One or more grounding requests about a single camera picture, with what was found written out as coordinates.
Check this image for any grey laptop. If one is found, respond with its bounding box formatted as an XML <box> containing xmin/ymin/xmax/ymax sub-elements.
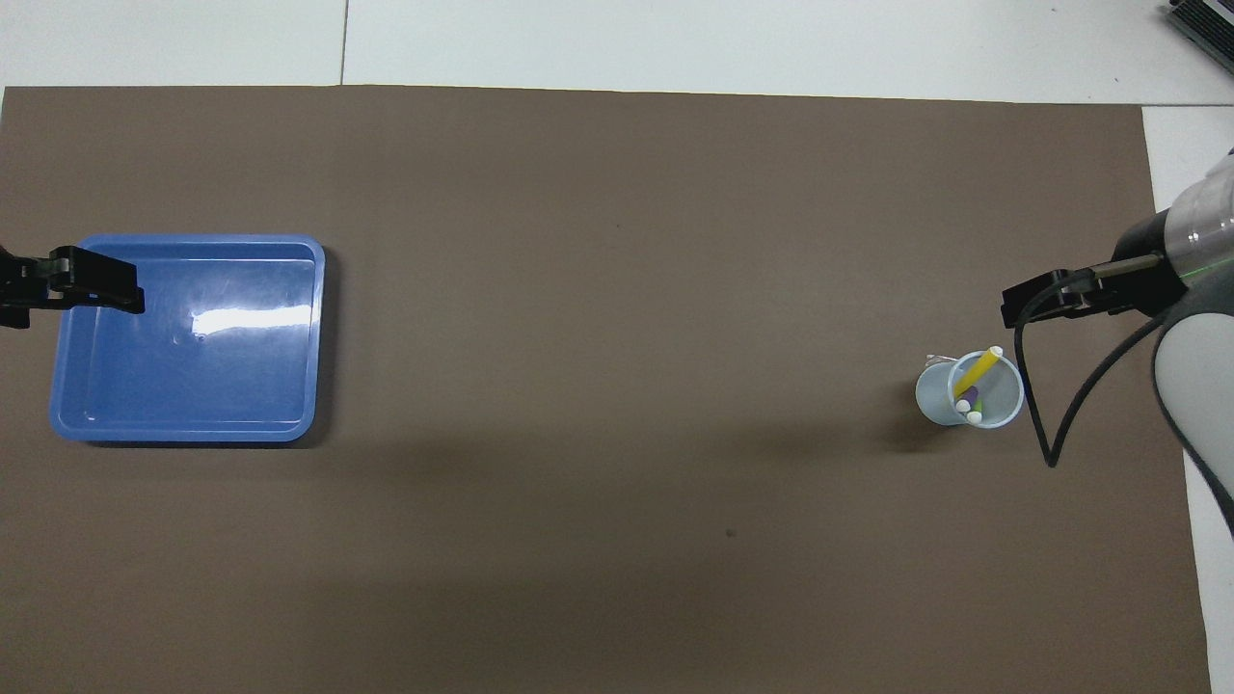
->
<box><xmin>1162</xmin><ymin>0</ymin><xmax>1234</xmax><ymax>61</ymax></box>

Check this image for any pale blue mesh pen cup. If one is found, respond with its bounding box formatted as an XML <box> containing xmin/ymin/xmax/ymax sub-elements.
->
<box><xmin>916</xmin><ymin>350</ymin><xmax>1025</xmax><ymax>430</ymax></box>

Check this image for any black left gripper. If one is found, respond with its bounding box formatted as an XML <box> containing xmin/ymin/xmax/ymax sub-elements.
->
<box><xmin>0</xmin><ymin>246</ymin><xmax>146</xmax><ymax>329</ymax></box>

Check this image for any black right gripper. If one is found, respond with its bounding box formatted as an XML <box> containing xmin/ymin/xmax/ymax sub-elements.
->
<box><xmin>1001</xmin><ymin>210</ymin><xmax>1187</xmax><ymax>329</ymax></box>

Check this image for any blue plastic tray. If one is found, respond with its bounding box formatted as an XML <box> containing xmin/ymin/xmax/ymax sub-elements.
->
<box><xmin>50</xmin><ymin>234</ymin><xmax>326</xmax><ymax>443</ymax></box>

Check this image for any yellow pen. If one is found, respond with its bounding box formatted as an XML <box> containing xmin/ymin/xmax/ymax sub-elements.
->
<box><xmin>954</xmin><ymin>346</ymin><xmax>1005</xmax><ymax>398</ymax></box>

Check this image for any brown table mat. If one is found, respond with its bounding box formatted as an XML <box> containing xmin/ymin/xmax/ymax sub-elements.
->
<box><xmin>0</xmin><ymin>85</ymin><xmax>1214</xmax><ymax>694</ymax></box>

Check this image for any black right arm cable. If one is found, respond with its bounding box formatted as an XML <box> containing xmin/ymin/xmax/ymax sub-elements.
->
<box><xmin>1012</xmin><ymin>275</ymin><xmax>1169</xmax><ymax>469</ymax></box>

